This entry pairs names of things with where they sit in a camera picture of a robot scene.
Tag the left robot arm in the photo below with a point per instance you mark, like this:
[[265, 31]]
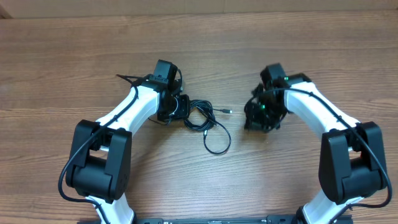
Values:
[[99, 165]]

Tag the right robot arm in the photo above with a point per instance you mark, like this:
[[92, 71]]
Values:
[[352, 170]]

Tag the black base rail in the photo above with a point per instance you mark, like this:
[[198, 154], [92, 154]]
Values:
[[214, 221]]

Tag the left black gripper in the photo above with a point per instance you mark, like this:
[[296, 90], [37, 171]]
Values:
[[184, 109]]

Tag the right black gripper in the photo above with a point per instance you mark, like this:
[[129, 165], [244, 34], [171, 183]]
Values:
[[254, 122]]

